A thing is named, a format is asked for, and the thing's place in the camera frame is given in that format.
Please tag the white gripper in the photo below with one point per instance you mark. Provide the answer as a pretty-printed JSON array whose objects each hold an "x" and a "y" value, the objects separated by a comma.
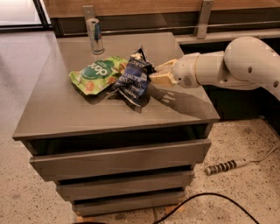
[{"x": 185, "y": 70}]

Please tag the blue chip bag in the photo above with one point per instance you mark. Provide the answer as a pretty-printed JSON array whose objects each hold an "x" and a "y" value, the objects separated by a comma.
[{"x": 134, "y": 81}]

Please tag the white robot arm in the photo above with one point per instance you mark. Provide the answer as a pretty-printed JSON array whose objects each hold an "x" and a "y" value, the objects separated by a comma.
[{"x": 247, "y": 63}]

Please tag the green chip bag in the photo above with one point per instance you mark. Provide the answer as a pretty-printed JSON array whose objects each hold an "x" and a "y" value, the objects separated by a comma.
[{"x": 102, "y": 73}]

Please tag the silver blue drink can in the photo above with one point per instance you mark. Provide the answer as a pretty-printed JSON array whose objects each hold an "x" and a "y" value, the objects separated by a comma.
[{"x": 95, "y": 35}]

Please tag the top grey drawer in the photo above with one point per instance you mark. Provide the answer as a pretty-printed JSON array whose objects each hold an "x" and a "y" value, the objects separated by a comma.
[{"x": 94, "y": 163}]

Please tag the grey drawer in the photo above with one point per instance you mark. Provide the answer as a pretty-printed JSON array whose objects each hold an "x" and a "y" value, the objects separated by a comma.
[
  {"x": 94, "y": 163},
  {"x": 122, "y": 186},
  {"x": 110, "y": 206}
]

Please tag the grey drawer cabinet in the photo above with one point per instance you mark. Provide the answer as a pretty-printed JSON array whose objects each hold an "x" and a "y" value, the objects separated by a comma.
[{"x": 58, "y": 119}]

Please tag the white power strip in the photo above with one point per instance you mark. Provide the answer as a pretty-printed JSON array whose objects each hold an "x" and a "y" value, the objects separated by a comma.
[{"x": 236, "y": 163}]

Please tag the middle grey drawer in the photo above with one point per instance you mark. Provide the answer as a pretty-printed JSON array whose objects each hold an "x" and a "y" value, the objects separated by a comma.
[{"x": 122, "y": 186}]

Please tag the bottom grey drawer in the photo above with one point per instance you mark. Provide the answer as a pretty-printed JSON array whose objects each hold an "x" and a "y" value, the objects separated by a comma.
[{"x": 110, "y": 206}]

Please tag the right metal bracket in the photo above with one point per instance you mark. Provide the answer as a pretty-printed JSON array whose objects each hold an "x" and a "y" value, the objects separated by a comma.
[{"x": 204, "y": 14}]

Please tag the metal bracket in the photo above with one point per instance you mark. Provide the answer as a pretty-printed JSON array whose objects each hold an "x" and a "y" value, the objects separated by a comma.
[
  {"x": 88, "y": 11},
  {"x": 204, "y": 14}
]

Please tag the left metal bracket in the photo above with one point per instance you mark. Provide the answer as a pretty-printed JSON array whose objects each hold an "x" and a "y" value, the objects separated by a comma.
[{"x": 88, "y": 11}]

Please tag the wooden wall rail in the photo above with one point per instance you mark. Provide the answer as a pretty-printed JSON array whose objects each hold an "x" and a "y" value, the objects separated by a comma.
[{"x": 73, "y": 8}]

